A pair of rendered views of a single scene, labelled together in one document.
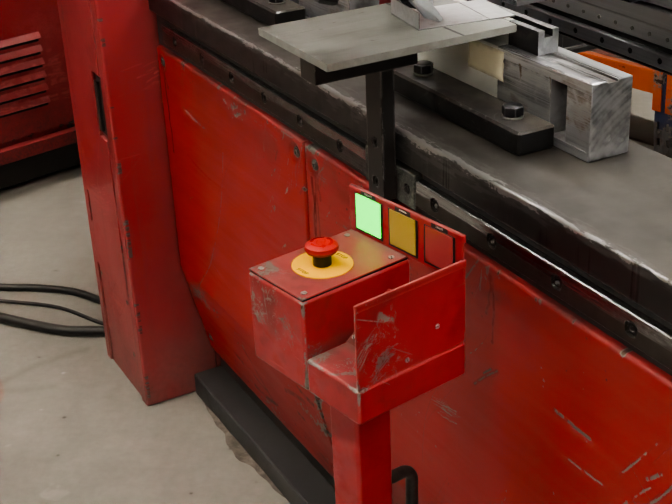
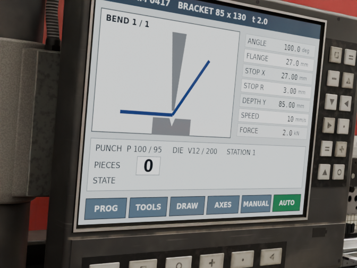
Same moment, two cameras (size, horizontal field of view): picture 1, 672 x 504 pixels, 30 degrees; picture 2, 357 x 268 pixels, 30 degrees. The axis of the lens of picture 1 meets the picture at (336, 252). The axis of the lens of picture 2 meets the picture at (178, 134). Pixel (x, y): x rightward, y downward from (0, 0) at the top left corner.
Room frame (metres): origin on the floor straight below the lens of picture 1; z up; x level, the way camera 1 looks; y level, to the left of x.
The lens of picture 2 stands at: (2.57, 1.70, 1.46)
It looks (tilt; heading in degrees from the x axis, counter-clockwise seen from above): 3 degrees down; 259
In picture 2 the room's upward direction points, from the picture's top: 5 degrees clockwise
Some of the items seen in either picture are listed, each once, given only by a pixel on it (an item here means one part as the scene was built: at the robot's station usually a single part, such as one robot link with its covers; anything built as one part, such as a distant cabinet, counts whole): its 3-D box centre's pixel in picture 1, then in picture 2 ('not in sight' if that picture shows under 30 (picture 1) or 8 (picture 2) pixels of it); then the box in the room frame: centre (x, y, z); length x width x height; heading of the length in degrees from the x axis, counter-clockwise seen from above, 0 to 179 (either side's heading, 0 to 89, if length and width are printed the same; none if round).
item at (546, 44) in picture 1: (499, 22); not in sight; (1.54, -0.22, 0.99); 0.20 x 0.03 x 0.03; 28
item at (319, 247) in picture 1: (321, 255); not in sight; (1.30, 0.02, 0.79); 0.04 x 0.04 x 0.04
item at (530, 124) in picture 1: (465, 105); not in sight; (1.51, -0.17, 0.89); 0.30 x 0.05 x 0.03; 28
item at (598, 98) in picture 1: (510, 75); not in sight; (1.52, -0.23, 0.92); 0.39 x 0.06 x 0.10; 28
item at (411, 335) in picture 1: (355, 298); not in sight; (1.27, -0.02, 0.75); 0.20 x 0.16 x 0.18; 37
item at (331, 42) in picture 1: (386, 29); not in sight; (1.50, -0.07, 1.00); 0.26 x 0.18 x 0.01; 118
